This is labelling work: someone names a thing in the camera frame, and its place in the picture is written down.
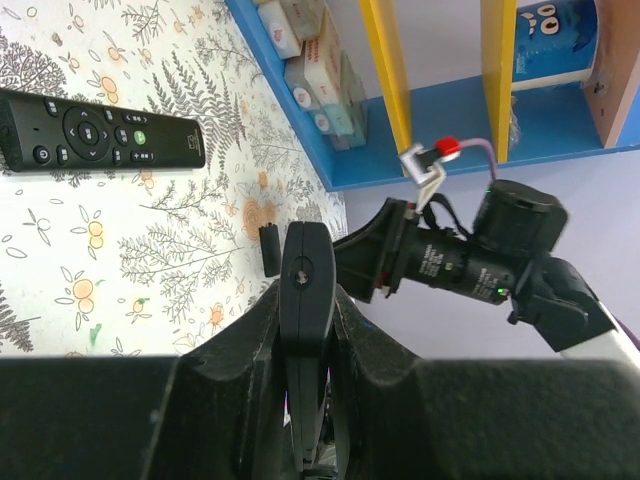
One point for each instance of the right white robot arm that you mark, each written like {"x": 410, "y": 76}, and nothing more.
{"x": 506, "y": 256}

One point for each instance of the white tissue pack right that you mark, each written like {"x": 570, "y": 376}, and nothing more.
{"x": 314, "y": 76}

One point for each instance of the light blue tissue pack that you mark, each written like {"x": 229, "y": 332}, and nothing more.
{"x": 348, "y": 119}

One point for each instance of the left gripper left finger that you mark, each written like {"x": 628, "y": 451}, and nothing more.
{"x": 215, "y": 413}

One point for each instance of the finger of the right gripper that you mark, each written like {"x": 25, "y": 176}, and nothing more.
{"x": 360, "y": 256}

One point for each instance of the small black battery door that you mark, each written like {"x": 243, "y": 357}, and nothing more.
{"x": 270, "y": 250}

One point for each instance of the floral table mat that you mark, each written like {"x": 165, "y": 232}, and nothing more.
{"x": 125, "y": 263}

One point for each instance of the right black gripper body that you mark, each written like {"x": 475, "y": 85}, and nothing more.
{"x": 441, "y": 259}

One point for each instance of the blue shelf unit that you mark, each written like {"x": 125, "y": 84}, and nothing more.
{"x": 558, "y": 125}

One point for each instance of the white tissue pack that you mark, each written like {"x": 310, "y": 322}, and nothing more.
{"x": 314, "y": 76}
{"x": 289, "y": 23}

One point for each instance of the black remote with buttons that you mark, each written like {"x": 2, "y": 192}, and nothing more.
{"x": 41, "y": 133}

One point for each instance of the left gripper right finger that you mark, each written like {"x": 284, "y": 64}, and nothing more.
{"x": 399, "y": 416}

